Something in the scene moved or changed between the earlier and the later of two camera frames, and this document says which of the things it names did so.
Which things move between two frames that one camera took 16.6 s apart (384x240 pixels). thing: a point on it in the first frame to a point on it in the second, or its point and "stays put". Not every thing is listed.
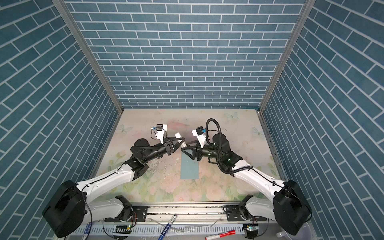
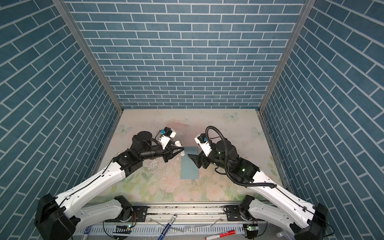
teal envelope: (189, 167) stays put
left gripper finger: (180, 144) to (174, 150)
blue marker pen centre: (167, 227) stays put
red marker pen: (221, 234) stays put
